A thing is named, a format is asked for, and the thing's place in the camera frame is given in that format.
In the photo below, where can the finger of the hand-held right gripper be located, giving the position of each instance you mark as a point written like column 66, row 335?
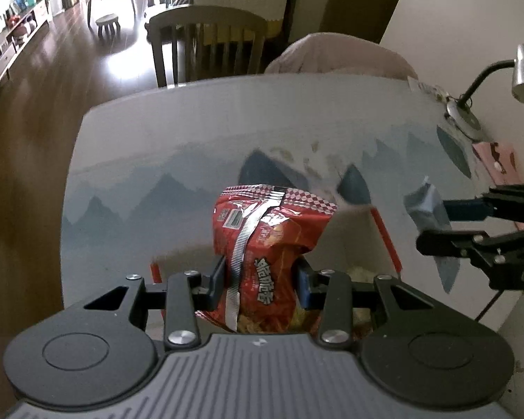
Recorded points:
column 445, row 242
column 463, row 210

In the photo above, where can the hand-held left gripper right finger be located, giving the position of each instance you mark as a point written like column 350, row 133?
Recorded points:
column 305, row 288

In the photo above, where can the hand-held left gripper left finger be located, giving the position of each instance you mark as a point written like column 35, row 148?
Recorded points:
column 218, row 281

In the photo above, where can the grey blue snack packet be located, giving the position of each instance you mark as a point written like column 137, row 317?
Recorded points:
column 428, row 207

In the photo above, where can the red checkered chip bag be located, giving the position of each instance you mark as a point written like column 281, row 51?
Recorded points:
column 266, row 244

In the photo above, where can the grey cardboard box red tape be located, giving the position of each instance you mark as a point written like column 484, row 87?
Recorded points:
column 353, row 240

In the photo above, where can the pink printed card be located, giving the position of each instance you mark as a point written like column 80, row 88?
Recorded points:
column 498, row 161

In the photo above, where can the silver desk lamp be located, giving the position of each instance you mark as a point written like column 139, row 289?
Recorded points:
column 498, row 74

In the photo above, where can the pink covered chair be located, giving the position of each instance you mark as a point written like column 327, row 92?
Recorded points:
column 340, row 56

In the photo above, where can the wooden dining chair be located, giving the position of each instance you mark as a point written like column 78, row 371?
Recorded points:
column 207, row 43

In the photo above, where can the beige sofa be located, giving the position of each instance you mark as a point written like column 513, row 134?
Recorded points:
column 240, row 4

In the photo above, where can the small round stool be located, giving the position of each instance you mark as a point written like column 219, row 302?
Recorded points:
column 108, row 24

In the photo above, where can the long wooden tv cabinet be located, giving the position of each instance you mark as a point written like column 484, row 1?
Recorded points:
column 8, row 39

